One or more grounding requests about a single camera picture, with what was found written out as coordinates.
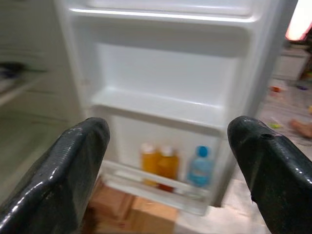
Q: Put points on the white fridge body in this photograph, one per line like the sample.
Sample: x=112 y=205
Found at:
x=29 y=85

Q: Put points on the flat screen television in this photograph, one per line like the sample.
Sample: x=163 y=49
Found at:
x=301 y=22

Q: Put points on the white television cabinet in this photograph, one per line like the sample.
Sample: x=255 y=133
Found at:
x=290 y=64

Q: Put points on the clear door shelf rail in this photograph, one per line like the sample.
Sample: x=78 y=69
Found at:
x=122 y=176

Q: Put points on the green toy piece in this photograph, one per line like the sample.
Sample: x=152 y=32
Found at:
x=275 y=125

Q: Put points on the white fridge door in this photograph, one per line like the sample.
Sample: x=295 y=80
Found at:
x=165 y=73

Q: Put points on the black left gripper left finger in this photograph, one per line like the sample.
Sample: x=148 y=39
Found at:
x=48 y=185

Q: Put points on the blue capped water bottle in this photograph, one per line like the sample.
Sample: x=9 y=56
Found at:
x=200 y=170

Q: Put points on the orange juice bottle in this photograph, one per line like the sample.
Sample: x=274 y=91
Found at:
x=168 y=165
x=149 y=163

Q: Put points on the orange toy block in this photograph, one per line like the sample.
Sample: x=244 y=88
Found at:
x=276 y=89

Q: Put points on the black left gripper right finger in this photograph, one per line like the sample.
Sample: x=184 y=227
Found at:
x=278 y=185

